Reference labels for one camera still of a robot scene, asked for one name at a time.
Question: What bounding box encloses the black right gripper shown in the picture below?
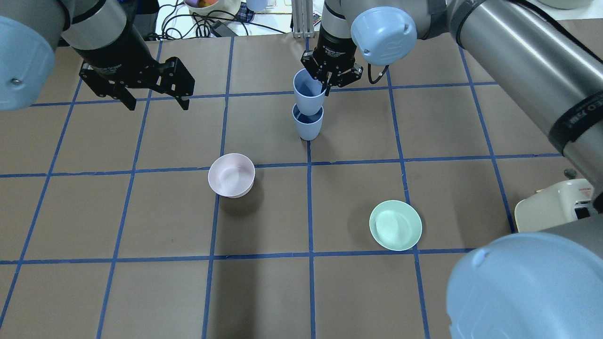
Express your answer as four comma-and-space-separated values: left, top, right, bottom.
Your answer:
300, 29, 363, 97

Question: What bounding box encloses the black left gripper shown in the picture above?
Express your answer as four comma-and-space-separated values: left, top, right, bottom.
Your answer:
78, 28, 195, 111

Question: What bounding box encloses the blue cup carried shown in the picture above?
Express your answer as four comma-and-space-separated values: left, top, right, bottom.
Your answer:
293, 69, 326, 116

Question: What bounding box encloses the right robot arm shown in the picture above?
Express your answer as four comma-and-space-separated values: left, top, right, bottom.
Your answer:
301, 0, 603, 339

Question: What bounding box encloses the blue cup standing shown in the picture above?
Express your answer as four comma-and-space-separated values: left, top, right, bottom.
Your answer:
292, 105, 325, 141

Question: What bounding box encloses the black power adapter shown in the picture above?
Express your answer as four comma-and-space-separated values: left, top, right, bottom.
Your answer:
208, 21, 238, 37

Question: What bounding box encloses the bowl of foam blocks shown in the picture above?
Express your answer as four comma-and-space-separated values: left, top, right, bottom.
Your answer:
183, 0, 241, 19

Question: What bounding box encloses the pink bowl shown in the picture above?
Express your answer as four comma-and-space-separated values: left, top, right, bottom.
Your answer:
208, 153, 255, 198

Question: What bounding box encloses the mint green bowl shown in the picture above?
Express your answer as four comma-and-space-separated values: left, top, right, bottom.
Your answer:
369, 200, 424, 251

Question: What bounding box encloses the cream white toaster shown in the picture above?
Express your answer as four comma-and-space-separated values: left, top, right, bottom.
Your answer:
514, 178, 599, 233

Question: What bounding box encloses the aluminium frame post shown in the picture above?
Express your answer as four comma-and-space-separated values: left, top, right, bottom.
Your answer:
291, 0, 315, 39

